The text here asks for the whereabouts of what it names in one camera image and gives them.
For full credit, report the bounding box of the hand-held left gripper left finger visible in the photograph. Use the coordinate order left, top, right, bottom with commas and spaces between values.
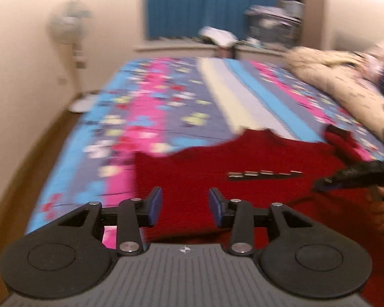
56, 186, 164, 257

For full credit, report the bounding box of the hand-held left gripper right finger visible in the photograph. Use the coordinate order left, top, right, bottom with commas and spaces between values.
209, 187, 311, 256

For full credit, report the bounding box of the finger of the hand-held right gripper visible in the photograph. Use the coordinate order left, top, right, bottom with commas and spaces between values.
313, 160, 384, 194

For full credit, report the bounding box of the red knit sweater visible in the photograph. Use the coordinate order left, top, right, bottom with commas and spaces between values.
133, 125, 384, 299

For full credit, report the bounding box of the person's right hand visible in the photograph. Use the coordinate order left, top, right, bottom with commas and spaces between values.
368, 186, 384, 232

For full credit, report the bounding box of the pale pink pillow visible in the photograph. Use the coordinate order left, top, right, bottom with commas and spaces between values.
361, 41, 384, 84

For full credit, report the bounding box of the floral striped bed blanket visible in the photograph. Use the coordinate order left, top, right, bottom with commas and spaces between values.
24, 57, 384, 250

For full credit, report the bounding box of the beige star print quilt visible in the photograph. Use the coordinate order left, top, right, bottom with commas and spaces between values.
282, 46, 384, 136

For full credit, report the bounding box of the window sill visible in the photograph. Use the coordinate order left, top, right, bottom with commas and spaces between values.
134, 37, 295, 54

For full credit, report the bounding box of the white cloth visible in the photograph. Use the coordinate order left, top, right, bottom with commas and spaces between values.
198, 26, 239, 47

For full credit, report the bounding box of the cluttered storage rack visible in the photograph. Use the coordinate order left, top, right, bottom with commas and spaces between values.
244, 0, 308, 51

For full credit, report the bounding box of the white standing fan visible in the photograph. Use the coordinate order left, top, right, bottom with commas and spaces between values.
48, 0, 99, 113

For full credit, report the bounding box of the blue curtain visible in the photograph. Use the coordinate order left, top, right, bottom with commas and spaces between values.
145, 0, 278, 40

